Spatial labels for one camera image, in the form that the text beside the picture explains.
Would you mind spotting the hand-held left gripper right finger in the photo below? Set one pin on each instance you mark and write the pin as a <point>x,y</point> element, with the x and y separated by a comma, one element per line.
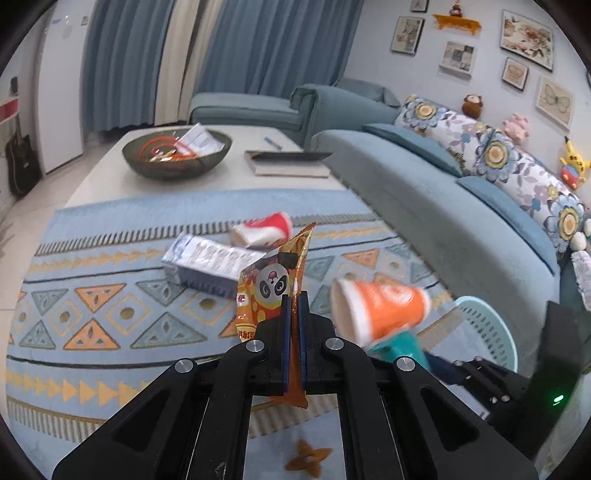
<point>304,341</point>

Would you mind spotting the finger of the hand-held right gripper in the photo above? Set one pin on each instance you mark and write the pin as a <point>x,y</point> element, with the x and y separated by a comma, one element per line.
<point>489,378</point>

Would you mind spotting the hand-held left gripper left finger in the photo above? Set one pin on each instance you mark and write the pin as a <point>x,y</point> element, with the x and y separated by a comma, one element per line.
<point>287,341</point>

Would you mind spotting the light green plastic basket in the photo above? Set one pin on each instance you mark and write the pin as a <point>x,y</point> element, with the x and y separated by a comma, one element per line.
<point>489,332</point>

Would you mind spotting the orange panda snack packet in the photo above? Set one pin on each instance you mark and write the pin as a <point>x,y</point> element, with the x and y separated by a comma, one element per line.
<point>268,286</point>

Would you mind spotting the orange paper cup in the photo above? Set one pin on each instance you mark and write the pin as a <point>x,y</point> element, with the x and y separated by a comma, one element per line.
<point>388,304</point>

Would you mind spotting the teal small container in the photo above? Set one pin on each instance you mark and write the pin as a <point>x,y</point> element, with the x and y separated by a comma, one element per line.
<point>401,346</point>

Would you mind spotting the white lace cloth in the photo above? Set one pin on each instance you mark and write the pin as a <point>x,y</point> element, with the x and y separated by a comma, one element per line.
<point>582,277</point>

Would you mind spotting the red white crumpled packet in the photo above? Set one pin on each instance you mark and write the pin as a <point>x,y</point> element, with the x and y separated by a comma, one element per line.
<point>263,230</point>

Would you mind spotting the blue and white milk carton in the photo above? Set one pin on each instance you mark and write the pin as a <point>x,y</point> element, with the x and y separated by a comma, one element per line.
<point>203,263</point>

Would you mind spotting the white teddy bear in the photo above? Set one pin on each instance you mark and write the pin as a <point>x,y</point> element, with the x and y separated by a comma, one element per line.
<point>579,241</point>

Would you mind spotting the floral cushion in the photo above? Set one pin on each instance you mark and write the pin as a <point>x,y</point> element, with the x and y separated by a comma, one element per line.
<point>429,115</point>
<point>565,217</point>
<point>503,157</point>

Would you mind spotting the large blue cushion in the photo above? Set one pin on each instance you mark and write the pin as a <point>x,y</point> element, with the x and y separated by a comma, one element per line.
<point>508,217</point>

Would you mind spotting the grey notebook with black cover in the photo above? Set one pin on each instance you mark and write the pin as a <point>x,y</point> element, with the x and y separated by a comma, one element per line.
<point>286,164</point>

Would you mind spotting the blue sofa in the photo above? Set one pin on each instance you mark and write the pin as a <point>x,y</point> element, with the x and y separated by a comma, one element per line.
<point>415,203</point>

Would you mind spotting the blue patterned rug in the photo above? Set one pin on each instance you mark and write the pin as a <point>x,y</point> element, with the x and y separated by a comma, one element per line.
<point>115,258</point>

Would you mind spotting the blue pen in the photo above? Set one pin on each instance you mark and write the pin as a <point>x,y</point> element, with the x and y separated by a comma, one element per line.
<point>272,143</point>

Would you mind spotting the yellow plush toy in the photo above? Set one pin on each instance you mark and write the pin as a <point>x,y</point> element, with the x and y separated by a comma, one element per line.
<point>575,161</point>

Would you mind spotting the dark round bowl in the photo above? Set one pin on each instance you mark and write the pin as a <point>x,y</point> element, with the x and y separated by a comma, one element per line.
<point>175,168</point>

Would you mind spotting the white paper packet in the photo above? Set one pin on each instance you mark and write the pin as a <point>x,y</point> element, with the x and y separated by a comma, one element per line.
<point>203,138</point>

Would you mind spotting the small blue cushion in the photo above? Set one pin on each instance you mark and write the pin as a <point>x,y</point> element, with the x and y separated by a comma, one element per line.
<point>415,147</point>

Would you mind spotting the pink pig plush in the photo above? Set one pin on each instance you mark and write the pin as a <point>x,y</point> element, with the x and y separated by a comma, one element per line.
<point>516,128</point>

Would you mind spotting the white coffee table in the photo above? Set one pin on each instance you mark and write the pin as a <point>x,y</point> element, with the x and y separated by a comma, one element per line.
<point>106,184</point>

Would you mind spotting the butterfly framed picture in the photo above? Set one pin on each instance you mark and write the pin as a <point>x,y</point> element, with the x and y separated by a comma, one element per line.
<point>555,102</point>

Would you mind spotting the brown monkey plush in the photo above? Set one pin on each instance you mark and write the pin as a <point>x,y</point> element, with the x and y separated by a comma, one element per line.
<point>473,106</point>

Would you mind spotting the square black framed picture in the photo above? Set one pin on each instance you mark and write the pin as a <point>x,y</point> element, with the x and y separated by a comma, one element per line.
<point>515,73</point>

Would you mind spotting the white curtain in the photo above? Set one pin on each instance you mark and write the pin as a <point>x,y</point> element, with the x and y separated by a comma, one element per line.
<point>184,60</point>

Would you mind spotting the blue curtain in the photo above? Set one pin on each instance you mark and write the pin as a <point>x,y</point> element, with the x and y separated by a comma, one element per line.
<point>277,41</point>
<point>124,64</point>

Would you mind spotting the newspaper print canvas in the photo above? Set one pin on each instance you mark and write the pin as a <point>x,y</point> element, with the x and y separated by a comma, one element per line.
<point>457,57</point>

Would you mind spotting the floral framed picture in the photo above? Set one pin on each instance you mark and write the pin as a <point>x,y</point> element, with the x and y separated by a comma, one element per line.
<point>526,39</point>

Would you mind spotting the tall black framed picture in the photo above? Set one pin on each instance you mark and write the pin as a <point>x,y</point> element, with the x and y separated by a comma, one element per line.
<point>407,35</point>

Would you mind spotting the black guitar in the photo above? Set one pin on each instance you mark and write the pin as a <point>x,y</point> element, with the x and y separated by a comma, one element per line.
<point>21,157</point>

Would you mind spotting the white refrigerator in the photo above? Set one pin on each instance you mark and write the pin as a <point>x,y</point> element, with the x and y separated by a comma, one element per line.
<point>64,92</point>

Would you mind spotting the tiny black framed picture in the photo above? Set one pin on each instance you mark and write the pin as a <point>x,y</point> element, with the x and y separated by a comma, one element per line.
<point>419,4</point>

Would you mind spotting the red and white box shelf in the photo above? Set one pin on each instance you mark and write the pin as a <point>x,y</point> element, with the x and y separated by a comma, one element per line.
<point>8,108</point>

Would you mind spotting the red gourd ornament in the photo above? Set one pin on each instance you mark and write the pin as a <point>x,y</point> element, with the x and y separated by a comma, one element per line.
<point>456,8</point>

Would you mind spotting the orange wall shelf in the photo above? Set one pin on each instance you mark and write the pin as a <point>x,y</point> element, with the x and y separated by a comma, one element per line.
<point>455,22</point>

